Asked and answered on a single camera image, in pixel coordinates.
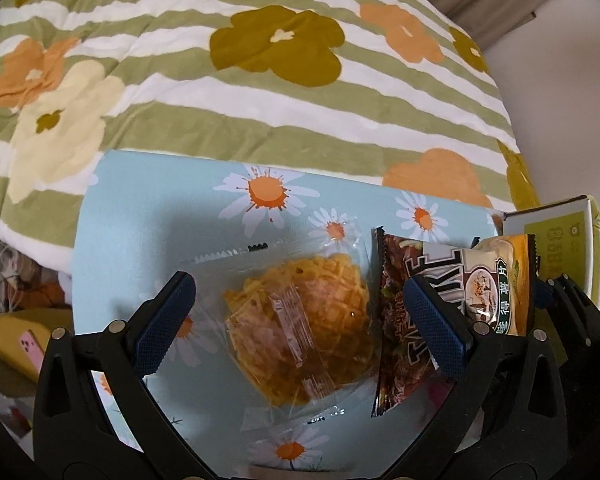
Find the green striped floral blanket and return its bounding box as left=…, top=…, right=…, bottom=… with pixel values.
left=0, top=0, right=541, bottom=281

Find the clear fried noodle cake packet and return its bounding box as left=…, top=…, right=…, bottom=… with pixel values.
left=177, top=212, right=382, bottom=424

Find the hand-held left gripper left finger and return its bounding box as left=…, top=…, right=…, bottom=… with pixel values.
left=32, top=270, right=216, bottom=480

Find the yellow cushion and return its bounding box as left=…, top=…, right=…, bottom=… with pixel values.
left=0, top=307, right=77, bottom=387

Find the light blue daisy tablecloth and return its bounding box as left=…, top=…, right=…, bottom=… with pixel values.
left=72, top=149, right=507, bottom=477

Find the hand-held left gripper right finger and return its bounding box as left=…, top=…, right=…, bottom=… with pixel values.
left=385, top=274, right=568, bottom=480

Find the brown snack packet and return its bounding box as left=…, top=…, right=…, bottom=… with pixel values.
left=370, top=226, right=539, bottom=419

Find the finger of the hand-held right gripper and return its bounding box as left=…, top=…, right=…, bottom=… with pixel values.
left=535, top=272, right=600, bottom=361

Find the yellow-green cardboard box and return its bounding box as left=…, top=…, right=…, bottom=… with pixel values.
left=502, top=195, right=600, bottom=367

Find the pink phone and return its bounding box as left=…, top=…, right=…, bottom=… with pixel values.
left=21, top=330, right=46, bottom=367

